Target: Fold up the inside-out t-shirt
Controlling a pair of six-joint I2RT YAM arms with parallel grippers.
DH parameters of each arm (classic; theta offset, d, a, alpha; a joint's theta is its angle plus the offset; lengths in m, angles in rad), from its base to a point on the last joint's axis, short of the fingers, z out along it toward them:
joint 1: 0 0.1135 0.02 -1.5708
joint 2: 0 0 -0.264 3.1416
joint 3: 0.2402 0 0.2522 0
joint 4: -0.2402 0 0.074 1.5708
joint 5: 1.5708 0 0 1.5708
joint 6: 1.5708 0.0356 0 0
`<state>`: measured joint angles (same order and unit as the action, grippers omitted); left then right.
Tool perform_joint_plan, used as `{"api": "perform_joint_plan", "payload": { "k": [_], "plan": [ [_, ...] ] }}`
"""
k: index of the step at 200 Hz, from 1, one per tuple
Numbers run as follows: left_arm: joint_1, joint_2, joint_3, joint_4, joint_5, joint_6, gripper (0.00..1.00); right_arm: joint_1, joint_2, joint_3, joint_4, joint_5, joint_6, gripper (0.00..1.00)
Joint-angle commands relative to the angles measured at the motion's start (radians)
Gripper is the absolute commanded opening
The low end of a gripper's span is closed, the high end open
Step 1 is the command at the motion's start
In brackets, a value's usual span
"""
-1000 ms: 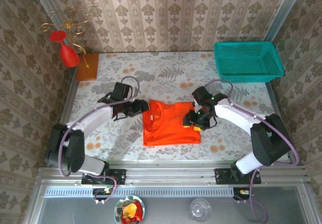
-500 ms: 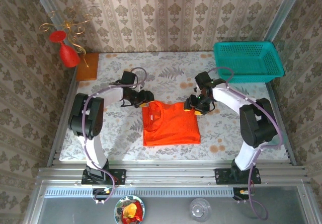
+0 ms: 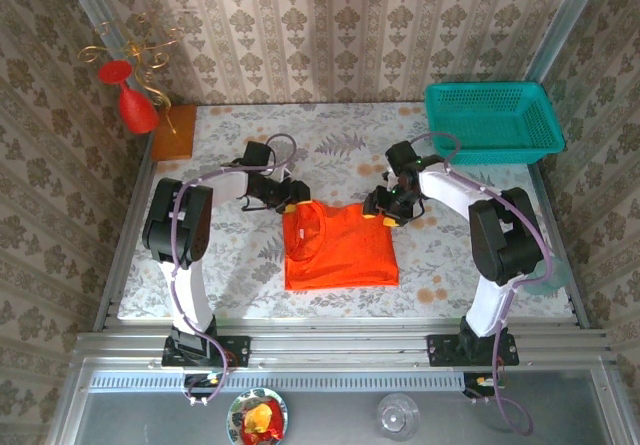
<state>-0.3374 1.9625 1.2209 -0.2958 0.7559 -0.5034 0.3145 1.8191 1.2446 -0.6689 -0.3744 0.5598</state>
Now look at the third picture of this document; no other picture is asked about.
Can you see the translucent teal cup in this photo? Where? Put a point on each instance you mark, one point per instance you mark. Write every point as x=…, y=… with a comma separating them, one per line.
x=542, y=289

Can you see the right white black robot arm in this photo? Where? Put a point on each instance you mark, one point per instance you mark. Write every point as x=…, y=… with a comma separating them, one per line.
x=505, y=245

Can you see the red yellow snack wrapper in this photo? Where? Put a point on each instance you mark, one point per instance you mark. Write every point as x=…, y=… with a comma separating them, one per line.
x=260, y=417

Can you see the clear drinking glass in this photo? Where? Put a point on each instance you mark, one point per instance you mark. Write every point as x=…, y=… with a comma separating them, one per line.
x=397, y=417

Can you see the brown wooden base board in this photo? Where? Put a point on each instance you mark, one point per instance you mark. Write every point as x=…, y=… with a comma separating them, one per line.
x=175, y=137

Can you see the aluminium mounting rail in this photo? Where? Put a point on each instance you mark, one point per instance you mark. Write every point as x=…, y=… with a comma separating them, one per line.
x=340, y=350

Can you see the grey metal shelf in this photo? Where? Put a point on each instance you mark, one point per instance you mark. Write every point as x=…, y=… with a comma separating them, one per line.
x=325, y=420

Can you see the floral tablecloth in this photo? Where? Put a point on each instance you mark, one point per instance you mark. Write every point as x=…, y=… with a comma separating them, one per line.
x=250, y=275

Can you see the patterned plate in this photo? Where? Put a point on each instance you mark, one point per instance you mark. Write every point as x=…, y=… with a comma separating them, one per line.
x=235, y=415

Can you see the red plastic goblet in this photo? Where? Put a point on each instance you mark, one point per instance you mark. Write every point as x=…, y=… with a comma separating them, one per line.
x=135, y=107

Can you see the teal plastic basket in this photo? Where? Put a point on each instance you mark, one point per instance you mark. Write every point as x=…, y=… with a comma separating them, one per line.
x=495, y=115

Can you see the orange t-shirt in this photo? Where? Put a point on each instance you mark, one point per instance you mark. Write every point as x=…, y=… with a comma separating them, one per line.
x=345, y=255

